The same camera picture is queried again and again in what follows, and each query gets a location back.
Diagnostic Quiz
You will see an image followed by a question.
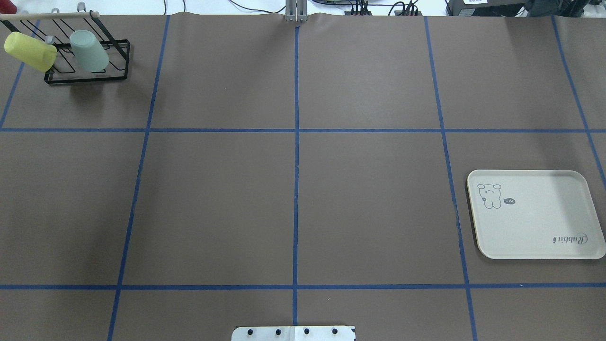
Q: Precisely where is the pale green plastic cup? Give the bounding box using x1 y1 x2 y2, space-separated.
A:
69 30 110 72

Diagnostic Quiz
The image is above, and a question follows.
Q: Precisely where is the cream rabbit print tray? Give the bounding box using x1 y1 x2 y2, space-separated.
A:
467 169 605 260

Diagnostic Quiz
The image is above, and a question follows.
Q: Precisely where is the brown paper table cover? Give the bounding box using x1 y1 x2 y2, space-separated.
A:
1 14 605 341

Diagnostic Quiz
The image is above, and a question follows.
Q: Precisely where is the aluminium frame post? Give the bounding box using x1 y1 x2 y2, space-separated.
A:
284 0 309 22

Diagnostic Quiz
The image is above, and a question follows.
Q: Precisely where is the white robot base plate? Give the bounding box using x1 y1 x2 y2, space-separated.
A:
231 325 356 341

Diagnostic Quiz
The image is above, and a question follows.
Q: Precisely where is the black wire cup rack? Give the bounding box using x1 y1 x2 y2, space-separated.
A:
1 2 132 85

